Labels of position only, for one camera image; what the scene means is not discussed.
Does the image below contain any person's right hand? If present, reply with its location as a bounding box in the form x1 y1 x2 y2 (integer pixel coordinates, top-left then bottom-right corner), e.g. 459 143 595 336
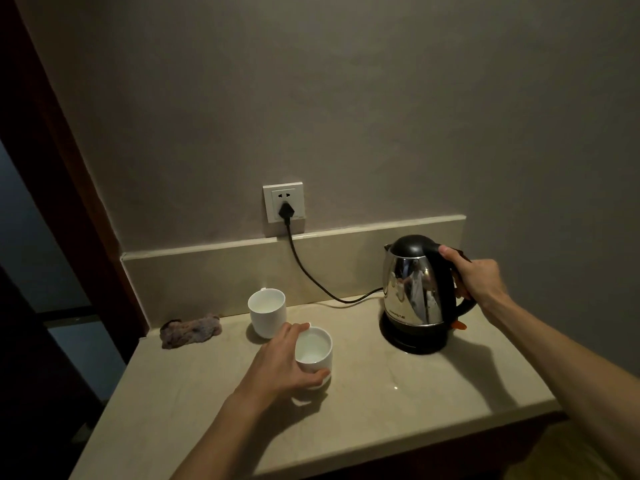
437 245 513 321

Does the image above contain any person's left hand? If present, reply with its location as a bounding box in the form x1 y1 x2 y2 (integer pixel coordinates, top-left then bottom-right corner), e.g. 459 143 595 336
231 322 332 415

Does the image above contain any white cup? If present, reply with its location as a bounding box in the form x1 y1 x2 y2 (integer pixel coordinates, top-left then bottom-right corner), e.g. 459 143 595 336
293 327 334 391
247 287 287 339

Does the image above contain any steel kettle with black handle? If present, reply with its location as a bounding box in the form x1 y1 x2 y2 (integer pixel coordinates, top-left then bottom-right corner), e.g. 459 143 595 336
381 234 479 331

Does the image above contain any person's right forearm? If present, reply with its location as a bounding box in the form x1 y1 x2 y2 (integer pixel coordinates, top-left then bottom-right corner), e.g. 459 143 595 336
485 293 640 480

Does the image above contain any black round kettle base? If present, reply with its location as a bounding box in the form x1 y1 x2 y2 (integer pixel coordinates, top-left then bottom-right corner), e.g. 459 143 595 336
378 310 463 355

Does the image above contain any beige stone countertop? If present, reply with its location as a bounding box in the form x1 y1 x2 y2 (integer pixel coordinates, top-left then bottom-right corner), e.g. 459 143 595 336
69 294 561 480

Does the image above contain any crumpled purple-grey cloth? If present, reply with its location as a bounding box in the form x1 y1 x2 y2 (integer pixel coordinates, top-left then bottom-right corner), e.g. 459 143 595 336
159 314 222 351

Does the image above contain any beige stone backsplash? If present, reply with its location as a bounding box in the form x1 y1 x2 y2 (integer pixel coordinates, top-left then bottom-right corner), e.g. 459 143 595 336
119 215 467 331

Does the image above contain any dark wooden door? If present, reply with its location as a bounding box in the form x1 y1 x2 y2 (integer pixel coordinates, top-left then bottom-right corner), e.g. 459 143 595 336
0 264 103 480

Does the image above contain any frosted glass door panel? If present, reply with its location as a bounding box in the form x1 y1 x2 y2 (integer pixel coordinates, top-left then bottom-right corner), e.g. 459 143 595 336
0 139 126 403

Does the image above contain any black power plug and cable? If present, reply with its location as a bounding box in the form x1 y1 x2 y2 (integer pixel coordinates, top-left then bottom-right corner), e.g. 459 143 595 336
277 201 385 304

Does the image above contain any white wall socket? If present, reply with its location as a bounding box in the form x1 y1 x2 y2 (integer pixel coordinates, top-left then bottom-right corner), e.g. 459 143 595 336
263 181 306 224

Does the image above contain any dark wooden door frame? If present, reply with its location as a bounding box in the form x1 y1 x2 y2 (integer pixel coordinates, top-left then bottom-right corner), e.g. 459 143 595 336
0 0 149 365

